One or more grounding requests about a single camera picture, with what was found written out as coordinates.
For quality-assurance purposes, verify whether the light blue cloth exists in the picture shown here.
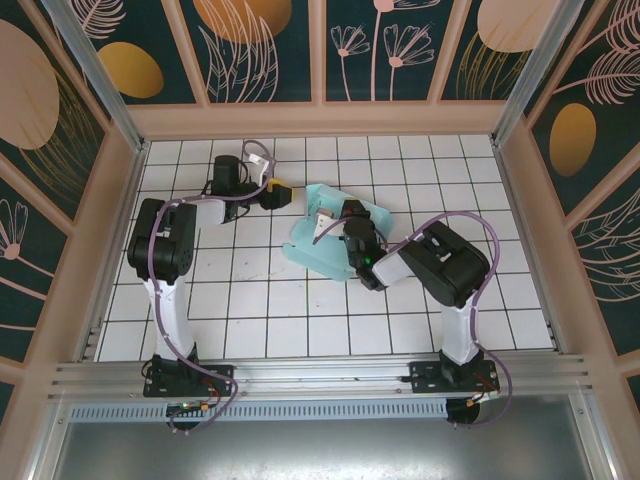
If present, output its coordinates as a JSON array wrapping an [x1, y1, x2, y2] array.
[[281, 182, 394, 281]]

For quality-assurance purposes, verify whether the grey metal sheet shelf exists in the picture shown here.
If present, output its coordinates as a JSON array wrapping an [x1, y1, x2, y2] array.
[[29, 394, 619, 480]]

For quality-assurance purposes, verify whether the small green-lit circuit board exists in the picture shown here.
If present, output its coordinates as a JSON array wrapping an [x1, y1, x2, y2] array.
[[167, 401, 211, 419]]

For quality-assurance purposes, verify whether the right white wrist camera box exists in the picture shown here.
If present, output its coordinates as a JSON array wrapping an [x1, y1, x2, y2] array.
[[313, 207, 346, 241]]

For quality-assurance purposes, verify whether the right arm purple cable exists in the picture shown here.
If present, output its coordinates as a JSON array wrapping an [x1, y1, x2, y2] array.
[[312, 212, 514, 430]]

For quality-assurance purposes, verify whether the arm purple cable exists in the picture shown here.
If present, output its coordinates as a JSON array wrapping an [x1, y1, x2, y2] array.
[[151, 139, 279, 436], [312, 212, 514, 430]]

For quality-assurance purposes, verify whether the long aluminium frame rail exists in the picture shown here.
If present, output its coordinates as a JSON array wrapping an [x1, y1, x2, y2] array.
[[47, 353, 594, 401]]

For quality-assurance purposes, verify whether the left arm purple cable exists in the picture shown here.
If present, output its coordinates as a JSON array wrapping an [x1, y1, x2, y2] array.
[[151, 139, 279, 436]]

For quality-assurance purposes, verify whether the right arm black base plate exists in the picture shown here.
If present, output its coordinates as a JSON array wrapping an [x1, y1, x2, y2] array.
[[408, 360, 501, 394]]

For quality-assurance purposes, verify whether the aluminium corner post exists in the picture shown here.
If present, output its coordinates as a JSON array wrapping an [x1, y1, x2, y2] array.
[[489, 0, 574, 147], [39, 0, 150, 154]]

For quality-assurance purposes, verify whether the grey slotted cable duct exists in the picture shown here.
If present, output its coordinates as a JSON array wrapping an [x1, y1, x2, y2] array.
[[67, 398, 450, 421]]

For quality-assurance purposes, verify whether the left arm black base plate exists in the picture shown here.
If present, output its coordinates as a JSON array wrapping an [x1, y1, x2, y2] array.
[[143, 363, 236, 399]]

